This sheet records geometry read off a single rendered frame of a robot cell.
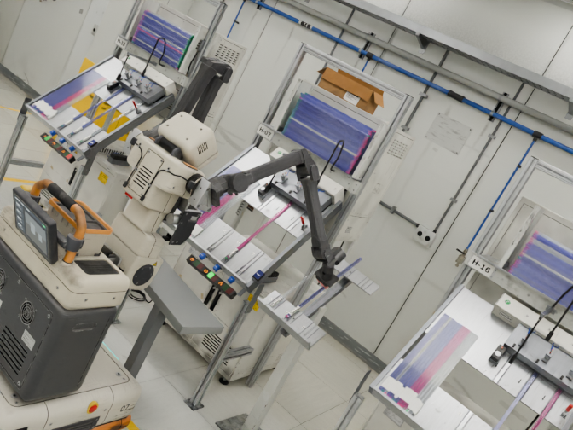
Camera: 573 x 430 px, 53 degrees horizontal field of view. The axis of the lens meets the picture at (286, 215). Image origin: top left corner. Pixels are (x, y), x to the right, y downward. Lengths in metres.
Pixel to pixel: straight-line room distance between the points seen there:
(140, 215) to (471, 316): 1.57
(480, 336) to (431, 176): 1.98
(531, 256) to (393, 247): 1.95
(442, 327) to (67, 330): 1.62
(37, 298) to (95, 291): 0.22
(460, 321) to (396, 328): 1.83
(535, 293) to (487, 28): 2.40
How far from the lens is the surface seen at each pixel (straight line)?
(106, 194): 4.04
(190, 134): 2.30
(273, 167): 2.41
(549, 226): 3.01
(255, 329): 3.25
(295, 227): 3.06
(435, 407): 2.62
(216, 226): 3.12
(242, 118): 5.44
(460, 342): 2.77
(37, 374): 2.24
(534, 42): 4.59
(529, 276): 2.83
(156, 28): 4.19
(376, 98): 3.57
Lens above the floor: 1.73
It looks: 13 degrees down
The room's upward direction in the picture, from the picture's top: 28 degrees clockwise
